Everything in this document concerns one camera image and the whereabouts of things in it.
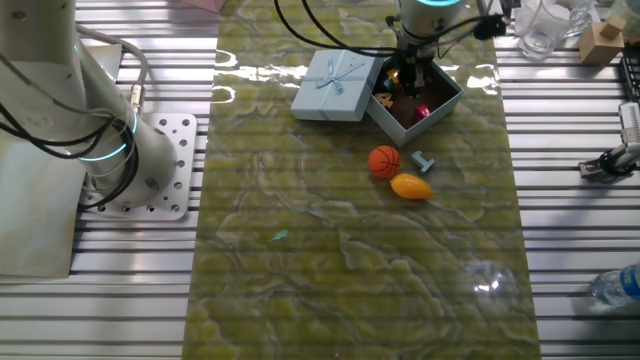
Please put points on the yellow orange toy mango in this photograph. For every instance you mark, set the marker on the yellow orange toy mango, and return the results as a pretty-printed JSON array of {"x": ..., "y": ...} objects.
[{"x": 411, "y": 186}]

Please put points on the pink flat object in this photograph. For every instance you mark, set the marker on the pink flat object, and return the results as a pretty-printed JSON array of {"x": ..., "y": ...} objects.
[{"x": 207, "y": 4}]

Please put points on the large wooden cube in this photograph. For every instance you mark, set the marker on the large wooden cube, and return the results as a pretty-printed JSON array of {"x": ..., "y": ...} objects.
[{"x": 597, "y": 50}]

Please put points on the dark blue toy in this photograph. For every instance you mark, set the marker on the dark blue toy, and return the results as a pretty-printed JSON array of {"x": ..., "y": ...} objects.
[{"x": 384, "y": 85}]

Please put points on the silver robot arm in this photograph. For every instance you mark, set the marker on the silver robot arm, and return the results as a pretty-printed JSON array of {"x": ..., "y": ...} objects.
[{"x": 45, "y": 75}]

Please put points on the green marble pattern mat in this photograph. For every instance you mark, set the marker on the green marble pattern mat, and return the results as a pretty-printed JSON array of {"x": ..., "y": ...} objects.
[{"x": 350, "y": 250}]

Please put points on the light blue gift box base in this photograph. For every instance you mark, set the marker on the light blue gift box base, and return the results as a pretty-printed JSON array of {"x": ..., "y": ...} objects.
[{"x": 400, "y": 135}]

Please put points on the clear plastic water bottle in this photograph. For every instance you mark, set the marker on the clear plastic water bottle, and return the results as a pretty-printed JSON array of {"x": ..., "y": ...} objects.
[{"x": 617, "y": 287}]

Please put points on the orange toy basketball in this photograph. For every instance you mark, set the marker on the orange toy basketball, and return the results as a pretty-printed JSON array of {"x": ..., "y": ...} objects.
[{"x": 384, "y": 161}]

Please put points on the dark metal clamp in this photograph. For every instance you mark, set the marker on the dark metal clamp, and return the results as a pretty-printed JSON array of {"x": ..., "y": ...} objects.
[{"x": 507, "y": 6}]

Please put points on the silver robot mounting plate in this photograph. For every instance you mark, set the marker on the silver robot mounting plate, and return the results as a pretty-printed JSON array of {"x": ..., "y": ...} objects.
[{"x": 182, "y": 165}]

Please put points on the pale green translucent container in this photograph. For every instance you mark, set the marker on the pale green translucent container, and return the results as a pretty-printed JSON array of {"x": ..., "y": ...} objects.
[{"x": 627, "y": 10}]

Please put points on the small grey toy block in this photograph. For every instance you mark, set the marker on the small grey toy block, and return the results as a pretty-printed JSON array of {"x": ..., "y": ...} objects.
[{"x": 423, "y": 161}]

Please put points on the gold metallic toy block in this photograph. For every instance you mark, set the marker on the gold metallic toy block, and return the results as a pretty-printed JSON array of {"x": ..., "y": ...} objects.
[{"x": 393, "y": 75}]

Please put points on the black keyboard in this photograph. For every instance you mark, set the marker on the black keyboard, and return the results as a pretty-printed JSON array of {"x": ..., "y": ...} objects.
[{"x": 631, "y": 75}]

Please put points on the clear glass mug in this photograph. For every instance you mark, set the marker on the clear glass mug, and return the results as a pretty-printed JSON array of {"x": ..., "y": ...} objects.
[{"x": 542, "y": 30}]

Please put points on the light blue gift box lid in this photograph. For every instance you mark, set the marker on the light blue gift box lid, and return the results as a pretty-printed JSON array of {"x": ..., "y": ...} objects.
[{"x": 345, "y": 102}]

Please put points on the small wooden cube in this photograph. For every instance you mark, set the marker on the small wooden cube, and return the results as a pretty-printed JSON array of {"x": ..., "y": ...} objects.
[{"x": 614, "y": 27}]

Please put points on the white ridged device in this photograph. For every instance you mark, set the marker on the white ridged device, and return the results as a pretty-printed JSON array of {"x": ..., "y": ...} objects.
[{"x": 631, "y": 122}]

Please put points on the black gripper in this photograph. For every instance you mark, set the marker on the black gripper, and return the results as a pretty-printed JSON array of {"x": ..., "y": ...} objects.
[{"x": 415, "y": 55}]

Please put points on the small pink toy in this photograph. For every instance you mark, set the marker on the small pink toy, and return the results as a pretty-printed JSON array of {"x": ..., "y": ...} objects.
[{"x": 421, "y": 113}]

